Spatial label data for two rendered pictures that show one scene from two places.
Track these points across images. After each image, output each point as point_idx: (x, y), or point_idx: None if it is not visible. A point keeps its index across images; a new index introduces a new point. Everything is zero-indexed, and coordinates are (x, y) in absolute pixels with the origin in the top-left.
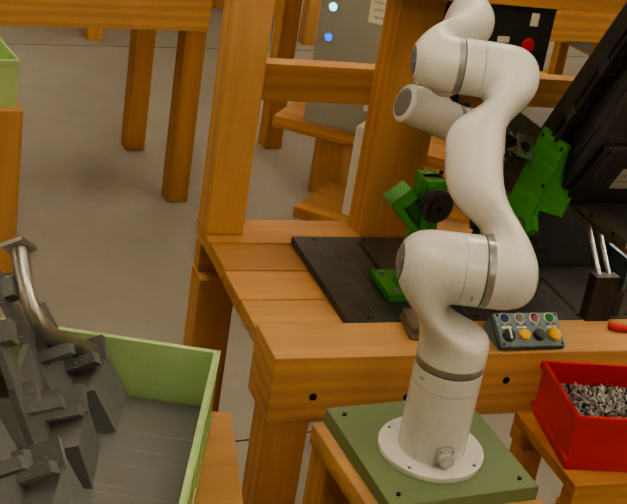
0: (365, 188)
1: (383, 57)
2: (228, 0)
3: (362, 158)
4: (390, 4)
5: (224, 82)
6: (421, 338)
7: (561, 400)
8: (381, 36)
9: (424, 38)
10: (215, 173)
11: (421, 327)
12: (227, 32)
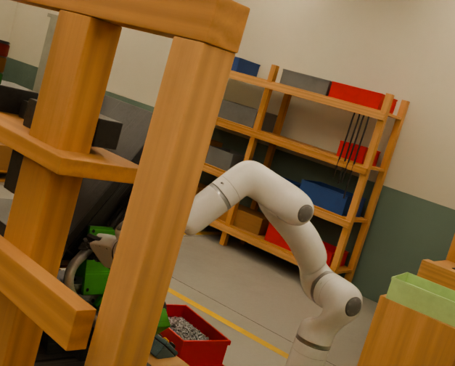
0: (30, 361)
1: (50, 240)
2: (157, 259)
3: (17, 341)
4: (57, 192)
5: (153, 338)
6: (331, 337)
7: (212, 345)
8: (41, 224)
9: (308, 198)
10: None
11: (336, 331)
12: (157, 290)
